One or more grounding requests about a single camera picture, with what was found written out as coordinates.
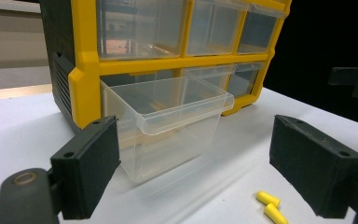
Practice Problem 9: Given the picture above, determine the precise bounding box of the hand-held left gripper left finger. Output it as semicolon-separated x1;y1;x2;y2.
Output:
49;115;121;220

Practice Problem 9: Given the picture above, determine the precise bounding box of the yellow and black storage cabinet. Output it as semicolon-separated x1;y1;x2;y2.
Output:
39;0;293;134

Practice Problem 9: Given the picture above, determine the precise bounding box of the yellow foam earplug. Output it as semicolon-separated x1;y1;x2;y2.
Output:
263;203;290;224
255;190;282;208

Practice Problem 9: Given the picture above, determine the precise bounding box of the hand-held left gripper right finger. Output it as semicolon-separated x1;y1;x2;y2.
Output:
268;114;358;219

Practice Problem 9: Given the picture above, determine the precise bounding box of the clear plastic drawer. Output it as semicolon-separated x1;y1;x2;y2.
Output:
181;63;237;91
237;3;287;55
96;0;189;61
227;62;266;99
186;0;250;57
100;76;235;184

